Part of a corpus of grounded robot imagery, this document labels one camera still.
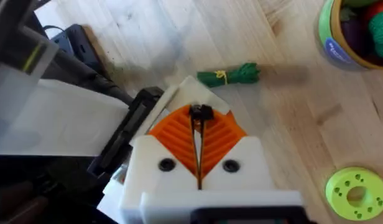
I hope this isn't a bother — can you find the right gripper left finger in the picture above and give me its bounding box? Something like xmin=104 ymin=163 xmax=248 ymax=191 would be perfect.
xmin=119 ymin=104 xmax=201 ymax=224

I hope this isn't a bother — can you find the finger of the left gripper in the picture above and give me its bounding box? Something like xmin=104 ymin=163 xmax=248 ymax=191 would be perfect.
xmin=130 ymin=75 xmax=231 ymax=146

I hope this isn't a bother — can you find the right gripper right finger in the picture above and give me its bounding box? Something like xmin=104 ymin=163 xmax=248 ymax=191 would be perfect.
xmin=199 ymin=105 xmax=275 ymax=192

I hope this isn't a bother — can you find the green toy vegetable bundle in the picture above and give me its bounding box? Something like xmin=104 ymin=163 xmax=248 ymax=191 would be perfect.
xmin=196 ymin=62 xmax=261 ymax=89

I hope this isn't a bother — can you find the green disc with holes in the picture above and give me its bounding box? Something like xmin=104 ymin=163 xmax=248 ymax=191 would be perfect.
xmin=325 ymin=166 xmax=383 ymax=222

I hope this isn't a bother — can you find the black power adapter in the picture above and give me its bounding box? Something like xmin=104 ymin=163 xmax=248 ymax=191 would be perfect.
xmin=50 ymin=24 xmax=103 ymax=73

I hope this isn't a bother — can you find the left wrist upright flat plate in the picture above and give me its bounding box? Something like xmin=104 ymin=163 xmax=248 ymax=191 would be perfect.
xmin=0 ymin=26 xmax=60 ymax=125

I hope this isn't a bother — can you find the toy tub with toys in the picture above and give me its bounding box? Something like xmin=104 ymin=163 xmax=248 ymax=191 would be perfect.
xmin=317 ymin=0 xmax=383 ymax=70

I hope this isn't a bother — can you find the black sleeved cable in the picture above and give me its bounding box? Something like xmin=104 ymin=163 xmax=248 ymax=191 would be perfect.
xmin=41 ymin=49 xmax=134 ymax=106

